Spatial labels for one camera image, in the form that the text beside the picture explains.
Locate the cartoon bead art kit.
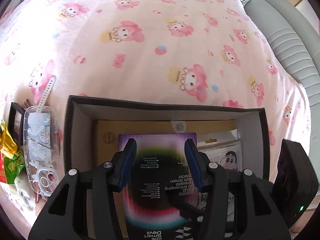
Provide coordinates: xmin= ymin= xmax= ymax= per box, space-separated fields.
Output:
xmin=196 ymin=128 xmax=243 ymax=238

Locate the black screen protector box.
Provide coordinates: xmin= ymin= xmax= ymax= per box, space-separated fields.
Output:
xmin=119 ymin=133 xmax=198 ymax=239

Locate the clear cartoon phone case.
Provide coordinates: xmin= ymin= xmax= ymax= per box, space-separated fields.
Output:
xmin=23 ymin=106 xmax=60 ymax=197

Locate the white plush cat toy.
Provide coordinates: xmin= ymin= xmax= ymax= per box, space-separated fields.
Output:
xmin=14 ymin=172 xmax=36 ymax=212

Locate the black cardboard shoe box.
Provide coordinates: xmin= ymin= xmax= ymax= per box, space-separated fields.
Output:
xmin=63 ymin=95 xmax=270 ymax=239

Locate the green yellow snack bag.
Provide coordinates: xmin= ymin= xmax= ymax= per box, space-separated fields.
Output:
xmin=0 ymin=120 xmax=25 ymax=185

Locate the red snack packet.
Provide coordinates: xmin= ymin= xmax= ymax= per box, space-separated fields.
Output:
xmin=0 ymin=153 xmax=7 ymax=184

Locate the grey padded headboard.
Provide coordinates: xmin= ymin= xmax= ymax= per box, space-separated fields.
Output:
xmin=243 ymin=0 xmax=320 ymax=111

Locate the white watch strap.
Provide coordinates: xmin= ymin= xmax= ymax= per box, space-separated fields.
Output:
xmin=37 ymin=75 xmax=57 ymax=110

